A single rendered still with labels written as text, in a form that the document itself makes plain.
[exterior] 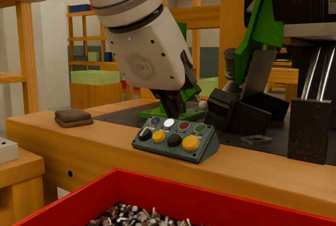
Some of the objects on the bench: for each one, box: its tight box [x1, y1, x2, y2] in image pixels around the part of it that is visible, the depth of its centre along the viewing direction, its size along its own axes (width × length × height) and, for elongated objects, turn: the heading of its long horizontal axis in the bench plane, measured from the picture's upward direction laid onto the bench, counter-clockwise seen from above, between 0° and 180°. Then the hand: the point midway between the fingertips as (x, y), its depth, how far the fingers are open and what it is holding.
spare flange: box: [241, 134, 273, 146], centre depth 62 cm, size 6×4×1 cm
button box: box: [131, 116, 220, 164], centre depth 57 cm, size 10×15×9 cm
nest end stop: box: [207, 97, 230, 117], centre depth 72 cm, size 4×7×6 cm
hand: (173, 103), depth 46 cm, fingers closed
